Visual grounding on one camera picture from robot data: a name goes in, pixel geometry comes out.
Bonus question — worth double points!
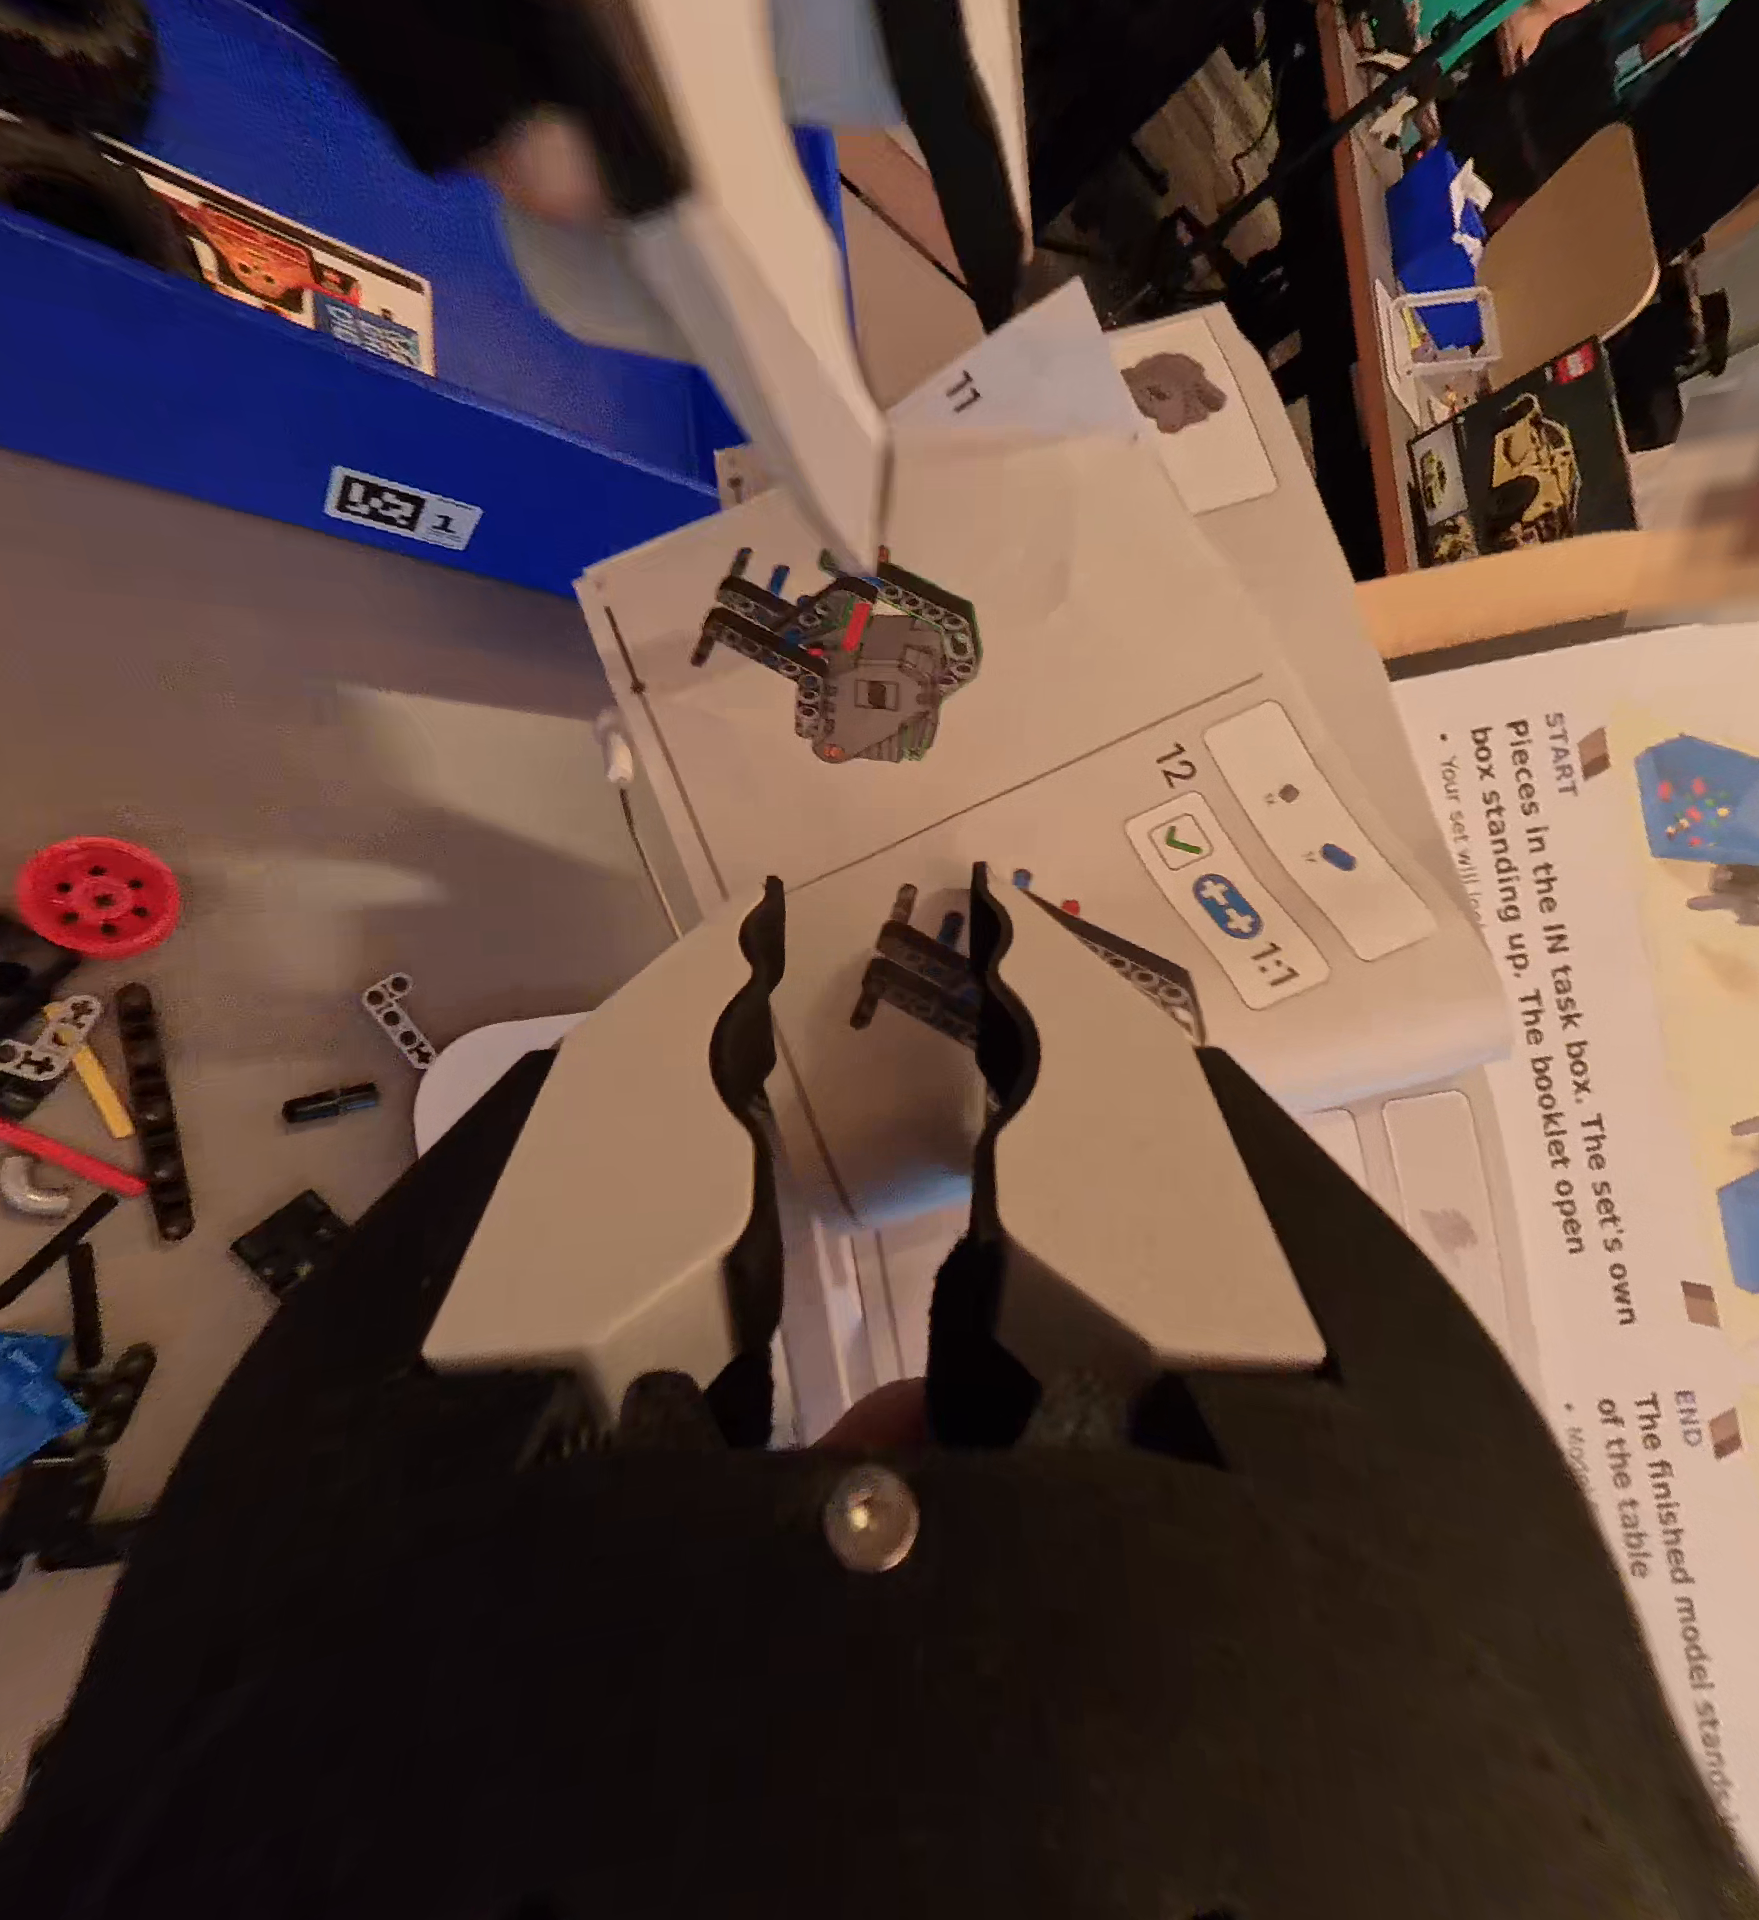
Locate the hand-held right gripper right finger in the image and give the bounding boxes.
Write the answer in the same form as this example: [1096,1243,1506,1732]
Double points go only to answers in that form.
[927,861,1331,1449]

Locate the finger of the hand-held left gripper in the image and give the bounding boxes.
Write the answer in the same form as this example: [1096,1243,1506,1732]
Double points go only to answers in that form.
[622,0,892,579]
[875,0,1034,335]

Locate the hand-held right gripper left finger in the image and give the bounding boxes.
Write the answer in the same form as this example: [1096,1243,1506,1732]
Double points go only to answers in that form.
[422,878,790,1449]

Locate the wooden work desk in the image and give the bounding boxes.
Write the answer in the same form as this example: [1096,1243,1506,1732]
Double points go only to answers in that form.
[1314,0,1424,579]

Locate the printed task sheet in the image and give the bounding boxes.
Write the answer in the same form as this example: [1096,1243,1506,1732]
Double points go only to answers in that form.
[1386,612,1759,1920]

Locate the grey desk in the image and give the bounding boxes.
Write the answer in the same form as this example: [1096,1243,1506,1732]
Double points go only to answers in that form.
[0,424,709,1920]

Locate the white stand base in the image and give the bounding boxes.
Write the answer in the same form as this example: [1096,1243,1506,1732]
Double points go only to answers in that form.
[412,1008,584,1159]

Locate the black toy tyre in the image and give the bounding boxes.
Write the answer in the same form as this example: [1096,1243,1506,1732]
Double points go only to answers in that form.
[0,0,163,95]
[0,118,209,282]

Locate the pile of black toy beams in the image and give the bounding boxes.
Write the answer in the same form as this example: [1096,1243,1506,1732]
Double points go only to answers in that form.
[0,979,202,1661]

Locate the instruction booklet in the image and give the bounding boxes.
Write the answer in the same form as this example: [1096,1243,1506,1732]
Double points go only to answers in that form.
[569,275,1521,1360]

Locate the blue plastic bin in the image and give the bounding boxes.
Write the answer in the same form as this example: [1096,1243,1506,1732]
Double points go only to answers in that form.
[0,0,853,606]

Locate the yellow toy axle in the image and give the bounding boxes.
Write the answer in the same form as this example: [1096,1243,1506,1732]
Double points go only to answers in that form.
[66,1038,142,1142]

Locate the red toy axle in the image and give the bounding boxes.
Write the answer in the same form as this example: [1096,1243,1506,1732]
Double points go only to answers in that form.
[0,1096,150,1201]

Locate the red toy wheel rim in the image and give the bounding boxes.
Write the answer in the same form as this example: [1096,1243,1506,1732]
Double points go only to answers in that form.
[13,836,186,964]

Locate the small dark carton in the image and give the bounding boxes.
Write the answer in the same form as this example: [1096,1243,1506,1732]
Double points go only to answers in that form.
[1401,344,1643,575]

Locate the pale booklet stand board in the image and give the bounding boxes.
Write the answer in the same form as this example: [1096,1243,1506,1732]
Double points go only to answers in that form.
[1353,514,1759,665]

